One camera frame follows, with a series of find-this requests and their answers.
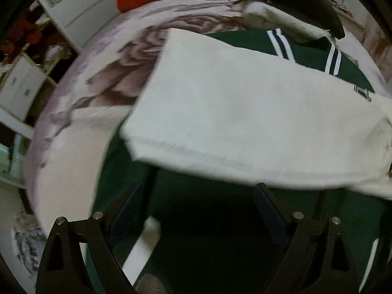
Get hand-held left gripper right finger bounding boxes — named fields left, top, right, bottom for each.
left=254, top=183, right=360, bottom=294

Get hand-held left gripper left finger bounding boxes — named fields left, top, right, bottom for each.
left=35, top=184, right=144, bottom=294

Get green and white jacket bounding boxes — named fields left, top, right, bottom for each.
left=85, top=27, right=392, bottom=294

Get dark red clothes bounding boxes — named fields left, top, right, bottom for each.
left=0, top=6, right=46, bottom=63

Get floral rose blanket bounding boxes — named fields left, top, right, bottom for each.
left=12, top=0, right=392, bottom=279

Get white shelf unit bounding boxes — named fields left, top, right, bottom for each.
left=0, top=52, right=58, bottom=138

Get white wardrobe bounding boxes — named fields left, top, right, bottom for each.
left=38, top=0, right=123, bottom=52

